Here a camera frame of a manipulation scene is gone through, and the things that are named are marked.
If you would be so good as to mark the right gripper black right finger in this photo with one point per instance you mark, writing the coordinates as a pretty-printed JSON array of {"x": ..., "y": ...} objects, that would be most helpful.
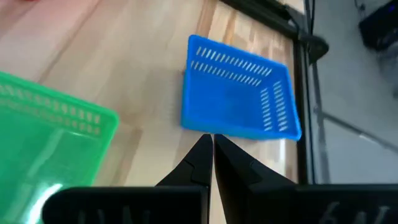
[{"x": 248, "y": 202}]

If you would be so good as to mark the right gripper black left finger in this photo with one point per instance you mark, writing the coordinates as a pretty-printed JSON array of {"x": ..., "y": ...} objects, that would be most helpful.
[{"x": 186, "y": 202}]

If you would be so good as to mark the blue plastic basket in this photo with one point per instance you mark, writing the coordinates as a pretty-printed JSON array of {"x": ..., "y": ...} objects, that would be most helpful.
[{"x": 230, "y": 99}]

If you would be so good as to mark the green plastic basket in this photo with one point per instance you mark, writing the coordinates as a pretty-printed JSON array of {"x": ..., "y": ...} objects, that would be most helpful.
[{"x": 46, "y": 149}]

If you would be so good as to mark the black device with blue light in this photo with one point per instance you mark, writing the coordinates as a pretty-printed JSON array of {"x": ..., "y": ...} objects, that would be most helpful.
[{"x": 379, "y": 28}]

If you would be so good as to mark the black aluminium frame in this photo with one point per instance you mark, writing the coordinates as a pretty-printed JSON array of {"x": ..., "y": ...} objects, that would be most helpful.
[{"x": 302, "y": 109}]

